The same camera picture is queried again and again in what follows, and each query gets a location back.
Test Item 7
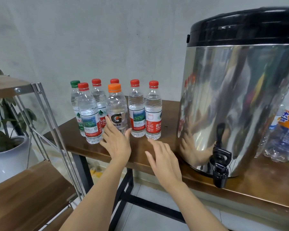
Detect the person's left hand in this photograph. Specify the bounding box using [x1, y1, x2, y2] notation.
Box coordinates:
[100, 115, 133, 164]

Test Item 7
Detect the person's right hand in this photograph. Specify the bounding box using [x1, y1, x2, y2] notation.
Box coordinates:
[144, 138, 184, 191]

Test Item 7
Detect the orange cap clear plastic bottle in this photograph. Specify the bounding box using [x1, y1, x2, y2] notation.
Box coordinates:
[106, 83, 130, 137]

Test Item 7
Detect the green red label plastic bottle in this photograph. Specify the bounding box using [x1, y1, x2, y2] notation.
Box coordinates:
[128, 79, 146, 138]

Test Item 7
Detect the green label plastic water bottle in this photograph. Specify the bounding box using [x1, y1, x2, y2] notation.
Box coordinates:
[70, 80, 85, 138]

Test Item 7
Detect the stainless steel water dispenser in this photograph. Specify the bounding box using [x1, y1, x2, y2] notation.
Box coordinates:
[177, 7, 289, 188]

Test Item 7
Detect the wooden metal shelf rack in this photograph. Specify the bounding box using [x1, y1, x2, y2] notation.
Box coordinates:
[0, 75, 87, 231]

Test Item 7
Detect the cluster of plastic bottles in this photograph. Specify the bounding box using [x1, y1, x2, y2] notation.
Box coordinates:
[264, 106, 289, 167]

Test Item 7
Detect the person's left forearm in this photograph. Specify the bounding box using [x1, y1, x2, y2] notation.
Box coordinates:
[59, 158, 131, 231]

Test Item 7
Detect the person's right forearm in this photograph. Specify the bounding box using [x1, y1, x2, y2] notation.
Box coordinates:
[166, 180, 229, 231]

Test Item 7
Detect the green potted plant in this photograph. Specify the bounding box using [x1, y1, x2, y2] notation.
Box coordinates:
[0, 53, 38, 152]

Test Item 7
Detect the black metal table frame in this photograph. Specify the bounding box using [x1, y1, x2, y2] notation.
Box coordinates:
[72, 154, 232, 231]

